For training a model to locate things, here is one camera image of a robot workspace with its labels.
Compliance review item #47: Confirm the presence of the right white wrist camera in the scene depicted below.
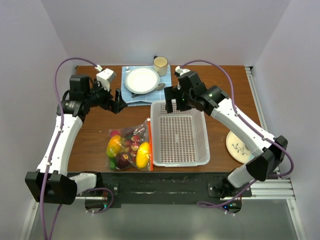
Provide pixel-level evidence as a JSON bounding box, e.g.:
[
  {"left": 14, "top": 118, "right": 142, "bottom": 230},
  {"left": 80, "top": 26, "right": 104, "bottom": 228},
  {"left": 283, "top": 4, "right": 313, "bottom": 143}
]
[{"left": 174, "top": 66, "right": 190, "bottom": 77}]

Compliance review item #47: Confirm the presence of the purple cable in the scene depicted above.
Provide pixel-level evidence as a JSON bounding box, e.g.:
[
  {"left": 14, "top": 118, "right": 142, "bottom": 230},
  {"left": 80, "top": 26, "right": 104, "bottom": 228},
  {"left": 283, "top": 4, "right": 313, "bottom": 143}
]
[
  {"left": 39, "top": 57, "right": 115, "bottom": 240},
  {"left": 181, "top": 59, "right": 294, "bottom": 214}
]

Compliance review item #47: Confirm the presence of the fake strawberries bunch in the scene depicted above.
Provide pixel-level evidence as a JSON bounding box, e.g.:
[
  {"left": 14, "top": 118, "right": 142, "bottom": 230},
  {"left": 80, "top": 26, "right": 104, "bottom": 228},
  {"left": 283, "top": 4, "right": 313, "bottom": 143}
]
[{"left": 120, "top": 135, "right": 143, "bottom": 156}]

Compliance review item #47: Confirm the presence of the clear zip top bag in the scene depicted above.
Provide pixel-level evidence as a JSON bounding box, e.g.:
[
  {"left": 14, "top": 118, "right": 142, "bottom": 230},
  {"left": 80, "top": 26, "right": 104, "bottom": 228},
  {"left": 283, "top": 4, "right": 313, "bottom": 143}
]
[{"left": 106, "top": 118, "right": 153, "bottom": 172}]

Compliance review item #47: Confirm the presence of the cream mug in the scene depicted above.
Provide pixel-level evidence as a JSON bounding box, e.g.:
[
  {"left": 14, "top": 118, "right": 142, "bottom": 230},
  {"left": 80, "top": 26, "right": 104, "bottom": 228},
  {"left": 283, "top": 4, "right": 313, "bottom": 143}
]
[{"left": 153, "top": 56, "right": 169, "bottom": 77}]

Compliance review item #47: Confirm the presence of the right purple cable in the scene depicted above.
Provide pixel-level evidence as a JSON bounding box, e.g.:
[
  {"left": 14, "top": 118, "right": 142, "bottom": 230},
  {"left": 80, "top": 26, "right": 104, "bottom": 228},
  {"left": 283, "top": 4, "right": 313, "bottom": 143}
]
[{"left": 181, "top": 59, "right": 294, "bottom": 214}]

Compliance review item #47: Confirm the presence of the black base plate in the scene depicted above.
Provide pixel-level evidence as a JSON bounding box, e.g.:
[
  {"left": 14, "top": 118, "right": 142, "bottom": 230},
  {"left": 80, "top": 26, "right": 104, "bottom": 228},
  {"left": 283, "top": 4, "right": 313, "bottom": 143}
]
[{"left": 67, "top": 171, "right": 253, "bottom": 213}]

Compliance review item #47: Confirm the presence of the floral cream blue plate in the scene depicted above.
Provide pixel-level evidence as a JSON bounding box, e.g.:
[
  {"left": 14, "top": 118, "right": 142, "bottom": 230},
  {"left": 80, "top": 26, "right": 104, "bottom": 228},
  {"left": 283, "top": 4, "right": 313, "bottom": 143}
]
[{"left": 225, "top": 131, "right": 254, "bottom": 164}]

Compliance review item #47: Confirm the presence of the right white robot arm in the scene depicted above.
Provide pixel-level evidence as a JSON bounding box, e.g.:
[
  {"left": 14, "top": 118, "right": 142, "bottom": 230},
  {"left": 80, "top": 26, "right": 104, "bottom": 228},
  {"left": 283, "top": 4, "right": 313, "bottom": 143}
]
[{"left": 164, "top": 68, "right": 288, "bottom": 197}]

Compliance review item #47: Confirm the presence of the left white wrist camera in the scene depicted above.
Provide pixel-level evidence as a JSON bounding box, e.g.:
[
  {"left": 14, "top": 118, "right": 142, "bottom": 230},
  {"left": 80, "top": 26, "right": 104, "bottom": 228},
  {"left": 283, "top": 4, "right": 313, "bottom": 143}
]
[{"left": 96, "top": 68, "right": 116, "bottom": 91}]

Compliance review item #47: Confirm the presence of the white round plate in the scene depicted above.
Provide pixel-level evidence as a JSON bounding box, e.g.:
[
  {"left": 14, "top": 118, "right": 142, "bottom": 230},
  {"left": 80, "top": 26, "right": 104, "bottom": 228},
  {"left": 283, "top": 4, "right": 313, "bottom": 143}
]
[{"left": 124, "top": 67, "right": 160, "bottom": 94}]

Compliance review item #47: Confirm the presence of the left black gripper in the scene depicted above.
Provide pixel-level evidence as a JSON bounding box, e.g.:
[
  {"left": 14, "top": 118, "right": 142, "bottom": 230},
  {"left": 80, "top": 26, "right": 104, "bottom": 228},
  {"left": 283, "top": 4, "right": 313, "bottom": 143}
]
[{"left": 85, "top": 78, "right": 127, "bottom": 114}]

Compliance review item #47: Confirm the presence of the orange green fake mango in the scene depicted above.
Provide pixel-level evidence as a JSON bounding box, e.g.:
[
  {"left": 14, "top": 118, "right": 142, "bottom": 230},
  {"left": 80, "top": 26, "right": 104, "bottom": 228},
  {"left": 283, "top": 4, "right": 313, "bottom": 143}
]
[{"left": 106, "top": 135, "right": 122, "bottom": 158}]

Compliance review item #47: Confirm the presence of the white plastic basket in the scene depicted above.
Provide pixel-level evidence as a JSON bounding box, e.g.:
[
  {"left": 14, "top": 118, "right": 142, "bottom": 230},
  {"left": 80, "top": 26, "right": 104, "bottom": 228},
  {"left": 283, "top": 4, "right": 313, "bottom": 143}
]
[{"left": 150, "top": 100, "right": 210, "bottom": 167}]

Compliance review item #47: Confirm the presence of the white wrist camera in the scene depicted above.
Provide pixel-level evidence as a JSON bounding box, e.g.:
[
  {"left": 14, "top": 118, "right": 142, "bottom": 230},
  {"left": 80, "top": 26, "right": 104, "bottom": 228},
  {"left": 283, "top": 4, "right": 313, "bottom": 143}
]
[
  {"left": 174, "top": 66, "right": 190, "bottom": 77},
  {"left": 96, "top": 68, "right": 116, "bottom": 91}
]

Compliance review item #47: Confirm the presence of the fake red apple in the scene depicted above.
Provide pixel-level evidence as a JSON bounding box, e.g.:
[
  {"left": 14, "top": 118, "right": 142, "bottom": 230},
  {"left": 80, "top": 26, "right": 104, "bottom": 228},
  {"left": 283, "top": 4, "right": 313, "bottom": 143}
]
[{"left": 115, "top": 152, "right": 131, "bottom": 170}]

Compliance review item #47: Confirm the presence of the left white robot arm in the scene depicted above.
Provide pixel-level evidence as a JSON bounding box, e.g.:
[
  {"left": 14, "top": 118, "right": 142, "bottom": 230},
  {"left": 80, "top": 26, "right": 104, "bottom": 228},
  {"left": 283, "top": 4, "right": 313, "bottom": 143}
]
[{"left": 25, "top": 69, "right": 127, "bottom": 205}]

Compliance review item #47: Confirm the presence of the metal spoon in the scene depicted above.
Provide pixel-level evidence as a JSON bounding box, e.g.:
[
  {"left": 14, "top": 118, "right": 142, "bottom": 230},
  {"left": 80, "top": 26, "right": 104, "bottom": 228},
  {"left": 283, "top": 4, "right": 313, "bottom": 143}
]
[{"left": 131, "top": 83, "right": 166, "bottom": 98}]

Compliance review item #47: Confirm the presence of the fake green pepper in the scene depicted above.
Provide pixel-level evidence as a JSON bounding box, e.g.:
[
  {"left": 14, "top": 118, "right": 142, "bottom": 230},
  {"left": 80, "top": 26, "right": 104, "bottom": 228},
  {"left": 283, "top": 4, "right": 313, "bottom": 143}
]
[{"left": 108, "top": 158, "right": 116, "bottom": 171}]

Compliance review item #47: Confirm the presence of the yellow fake mango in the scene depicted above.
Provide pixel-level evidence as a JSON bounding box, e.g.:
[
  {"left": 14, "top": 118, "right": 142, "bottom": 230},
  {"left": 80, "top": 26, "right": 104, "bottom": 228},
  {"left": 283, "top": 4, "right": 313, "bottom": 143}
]
[{"left": 136, "top": 142, "right": 151, "bottom": 169}]

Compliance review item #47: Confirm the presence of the blue checked cloth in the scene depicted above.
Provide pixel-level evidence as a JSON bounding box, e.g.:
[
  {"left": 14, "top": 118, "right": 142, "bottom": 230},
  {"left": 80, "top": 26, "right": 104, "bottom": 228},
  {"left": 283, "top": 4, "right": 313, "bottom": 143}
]
[{"left": 121, "top": 66, "right": 172, "bottom": 106}]

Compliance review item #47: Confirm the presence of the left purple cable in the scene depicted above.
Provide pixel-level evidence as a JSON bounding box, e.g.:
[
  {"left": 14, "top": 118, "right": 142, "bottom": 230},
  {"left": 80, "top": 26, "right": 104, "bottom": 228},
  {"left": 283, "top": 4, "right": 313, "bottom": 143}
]
[{"left": 39, "top": 57, "right": 115, "bottom": 240}]

